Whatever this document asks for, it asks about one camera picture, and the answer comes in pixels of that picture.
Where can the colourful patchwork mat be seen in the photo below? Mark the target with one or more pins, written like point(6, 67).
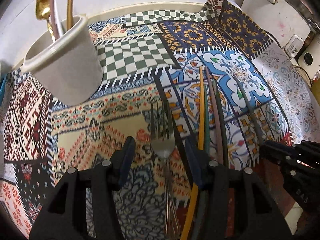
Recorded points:
point(147, 57)

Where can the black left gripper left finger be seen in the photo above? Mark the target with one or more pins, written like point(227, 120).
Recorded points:
point(63, 216)

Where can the gold spoon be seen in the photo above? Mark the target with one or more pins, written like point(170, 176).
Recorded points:
point(42, 12)

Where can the yellow chopstick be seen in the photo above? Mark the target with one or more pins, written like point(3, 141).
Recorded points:
point(200, 146)
point(69, 14)

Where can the white ceramic cup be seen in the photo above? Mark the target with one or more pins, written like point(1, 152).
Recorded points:
point(69, 67)

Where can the dark green chopstick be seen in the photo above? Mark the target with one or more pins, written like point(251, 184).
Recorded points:
point(201, 197)

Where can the white wall socket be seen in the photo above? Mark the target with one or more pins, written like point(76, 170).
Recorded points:
point(293, 46)

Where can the pink chopstick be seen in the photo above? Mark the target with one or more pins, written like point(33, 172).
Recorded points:
point(213, 94)
point(53, 20)

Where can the white appliance box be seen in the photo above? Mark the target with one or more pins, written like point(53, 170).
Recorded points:
point(278, 18)

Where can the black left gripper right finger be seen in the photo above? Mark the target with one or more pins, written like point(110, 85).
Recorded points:
point(232, 204)

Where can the silver fork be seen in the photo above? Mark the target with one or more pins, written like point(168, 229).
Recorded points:
point(163, 144)

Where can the black chopstick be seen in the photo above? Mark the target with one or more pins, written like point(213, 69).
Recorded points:
point(175, 127)

